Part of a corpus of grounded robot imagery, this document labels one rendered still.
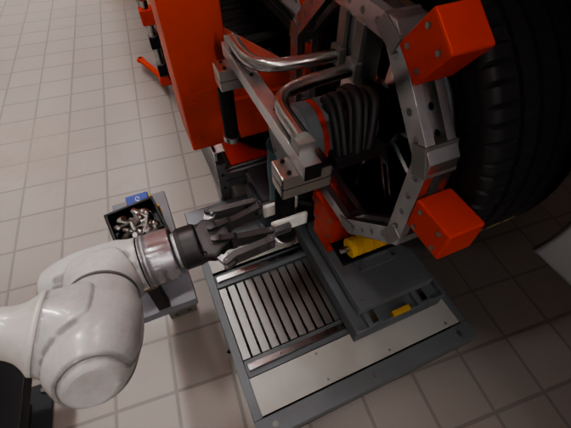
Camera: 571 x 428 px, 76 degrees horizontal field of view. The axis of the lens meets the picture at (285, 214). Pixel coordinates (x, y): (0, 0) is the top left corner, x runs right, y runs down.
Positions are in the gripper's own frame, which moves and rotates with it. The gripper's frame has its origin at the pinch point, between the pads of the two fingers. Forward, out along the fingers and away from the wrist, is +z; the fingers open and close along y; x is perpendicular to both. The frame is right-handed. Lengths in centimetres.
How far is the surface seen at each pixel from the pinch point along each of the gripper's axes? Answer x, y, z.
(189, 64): 0, -60, -3
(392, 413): -83, 32, 25
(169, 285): -37.9, -17.2, -27.5
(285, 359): -76, 3, -2
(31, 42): -83, -291, -85
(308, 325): -77, -5, 11
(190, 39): 6, -60, -1
